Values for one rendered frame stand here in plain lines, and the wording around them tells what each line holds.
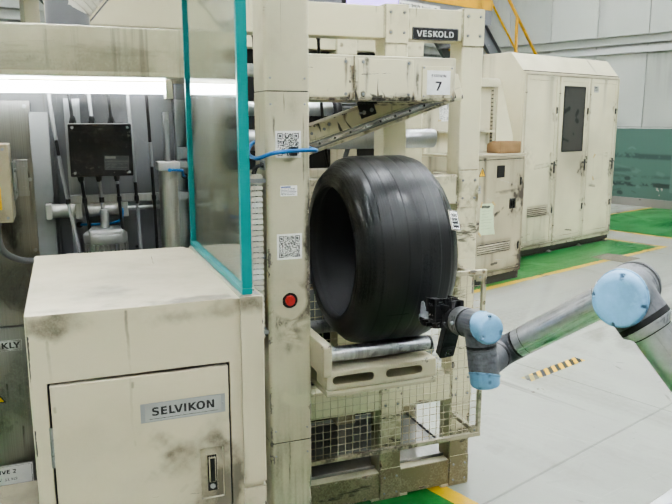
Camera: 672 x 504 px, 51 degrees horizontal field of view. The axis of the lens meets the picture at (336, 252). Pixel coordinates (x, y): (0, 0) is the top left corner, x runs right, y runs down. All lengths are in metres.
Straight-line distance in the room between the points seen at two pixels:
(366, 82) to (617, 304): 1.16
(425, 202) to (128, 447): 1.09
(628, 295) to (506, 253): 5.58
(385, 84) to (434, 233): 0.62
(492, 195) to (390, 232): 4.96
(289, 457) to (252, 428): 0.88
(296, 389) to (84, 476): 0.95
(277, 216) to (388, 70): 0.68
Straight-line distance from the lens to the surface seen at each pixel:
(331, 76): 2.32
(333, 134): 2.46
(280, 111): 1.99
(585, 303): 1.78
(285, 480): 2.27
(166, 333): 1.27
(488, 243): 6.89
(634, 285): 1.58
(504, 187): 6.99
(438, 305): 1.91
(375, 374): 2.12
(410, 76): 2.43
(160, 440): 1.33
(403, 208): 1.97
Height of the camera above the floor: 1.58
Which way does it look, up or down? 11 degrees down
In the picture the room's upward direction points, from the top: straight up
